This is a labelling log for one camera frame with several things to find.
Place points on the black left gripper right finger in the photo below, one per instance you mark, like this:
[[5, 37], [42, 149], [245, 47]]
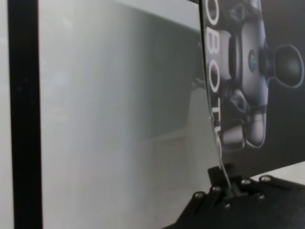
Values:
[[252, 205]]

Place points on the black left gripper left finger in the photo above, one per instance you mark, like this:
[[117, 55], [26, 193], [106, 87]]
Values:
[[215, 183]]

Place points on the black robot print poster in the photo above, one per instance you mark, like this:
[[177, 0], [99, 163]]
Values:
[[274, 107]]

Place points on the black tape frame outline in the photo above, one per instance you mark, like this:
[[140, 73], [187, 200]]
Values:
[[23, 119]]

